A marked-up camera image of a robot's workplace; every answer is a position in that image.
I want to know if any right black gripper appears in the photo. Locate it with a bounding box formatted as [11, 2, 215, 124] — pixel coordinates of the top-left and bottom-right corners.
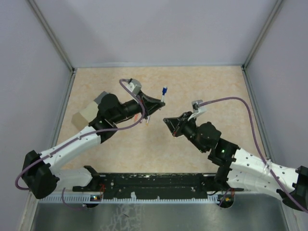
[164, 111, 207, 153]

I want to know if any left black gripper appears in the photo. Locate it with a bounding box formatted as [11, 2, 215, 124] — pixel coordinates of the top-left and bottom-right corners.
[112, 90, 165, 124]

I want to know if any white pen blue end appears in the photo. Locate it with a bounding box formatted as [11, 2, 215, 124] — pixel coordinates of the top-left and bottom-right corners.
[161, 86, 167, 103]

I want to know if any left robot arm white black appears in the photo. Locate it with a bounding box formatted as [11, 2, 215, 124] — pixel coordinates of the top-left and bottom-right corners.
[17, 91, 165, 199]

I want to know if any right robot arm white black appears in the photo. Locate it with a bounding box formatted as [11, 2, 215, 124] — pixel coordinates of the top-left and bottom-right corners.
[163, 112, 308, 211]

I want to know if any folded grey beige cloth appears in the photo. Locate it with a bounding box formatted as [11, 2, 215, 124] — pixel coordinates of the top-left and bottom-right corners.
[71, 91, 108, 131]

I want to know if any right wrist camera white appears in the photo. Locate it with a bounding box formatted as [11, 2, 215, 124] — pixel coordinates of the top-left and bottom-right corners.
[188, 100, 206, 120]

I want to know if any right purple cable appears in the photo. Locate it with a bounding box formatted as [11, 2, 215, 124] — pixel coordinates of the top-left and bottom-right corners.
[194, 97, 308, 214]

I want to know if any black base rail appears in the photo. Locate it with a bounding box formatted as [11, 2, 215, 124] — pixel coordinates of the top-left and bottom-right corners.
[73, 173, 229, 200]

